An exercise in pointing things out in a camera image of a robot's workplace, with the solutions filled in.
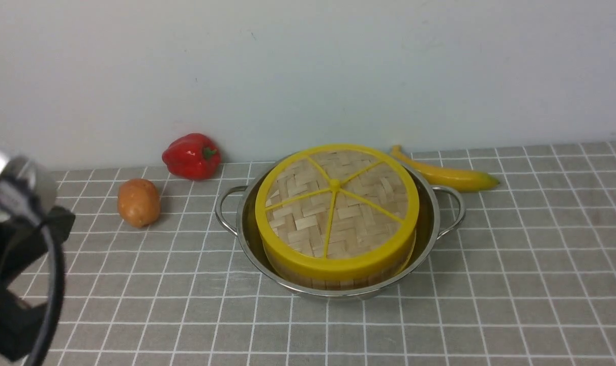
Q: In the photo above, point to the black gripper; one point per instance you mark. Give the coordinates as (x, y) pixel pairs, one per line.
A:
(26, 331)

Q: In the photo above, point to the bamboo steamer basket yellow rim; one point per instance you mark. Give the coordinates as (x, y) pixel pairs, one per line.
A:
(350, 259)

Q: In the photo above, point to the woven bamboo steamer lid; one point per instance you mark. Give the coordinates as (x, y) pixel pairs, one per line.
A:
(337, 187)

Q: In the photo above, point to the stainless steel pot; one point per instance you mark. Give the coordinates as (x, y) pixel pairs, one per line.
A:
(428, 232)

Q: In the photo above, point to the brown potato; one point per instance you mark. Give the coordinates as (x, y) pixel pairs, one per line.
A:
(138, 202)

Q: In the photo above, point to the red bell pepper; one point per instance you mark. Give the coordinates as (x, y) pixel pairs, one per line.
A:
(192, 157)

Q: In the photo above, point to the yellow banana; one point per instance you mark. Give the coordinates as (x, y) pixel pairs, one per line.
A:
(465, 181)

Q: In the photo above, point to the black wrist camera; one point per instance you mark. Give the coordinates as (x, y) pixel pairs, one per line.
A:
(27, 189)

